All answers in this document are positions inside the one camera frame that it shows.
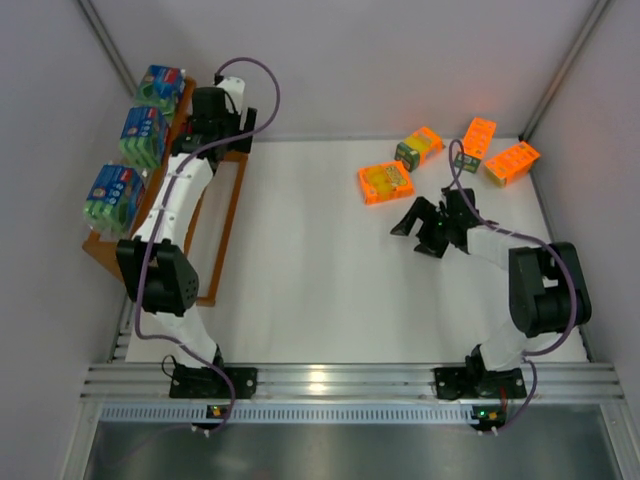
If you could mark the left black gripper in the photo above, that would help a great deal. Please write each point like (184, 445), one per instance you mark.
(245, 132)

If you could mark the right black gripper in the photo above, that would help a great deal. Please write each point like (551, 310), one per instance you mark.
(432, 230)

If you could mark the orange green box yellow sponge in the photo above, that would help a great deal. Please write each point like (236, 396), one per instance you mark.
(415, 149)

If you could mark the blue green sponge pack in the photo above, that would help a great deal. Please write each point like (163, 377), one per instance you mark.
(114, 199)
(143, 138)
(161, 87)

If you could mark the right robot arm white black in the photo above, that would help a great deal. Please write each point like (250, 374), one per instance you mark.
(547, 293)

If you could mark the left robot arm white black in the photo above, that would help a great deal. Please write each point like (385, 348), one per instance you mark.
(157, 274)

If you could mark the orange box far right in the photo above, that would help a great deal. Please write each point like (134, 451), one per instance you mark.
(511, 164)

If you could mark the orange box upright back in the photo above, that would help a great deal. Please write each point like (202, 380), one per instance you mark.
(476, 144)

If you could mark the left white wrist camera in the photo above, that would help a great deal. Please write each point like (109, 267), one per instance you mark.
(234, 88)

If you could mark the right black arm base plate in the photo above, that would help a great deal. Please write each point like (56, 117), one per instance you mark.
(454, 383)

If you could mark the orange three-tier wire shelf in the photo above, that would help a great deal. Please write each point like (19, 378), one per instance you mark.
(209, 230)

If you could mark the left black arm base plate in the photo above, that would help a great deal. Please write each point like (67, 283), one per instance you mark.
(240, 382)

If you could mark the aluminium mounting rail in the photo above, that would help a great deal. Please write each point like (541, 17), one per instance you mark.
(558, 383)

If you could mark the slotted grey cable duct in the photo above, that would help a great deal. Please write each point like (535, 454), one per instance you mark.
(298, 414)

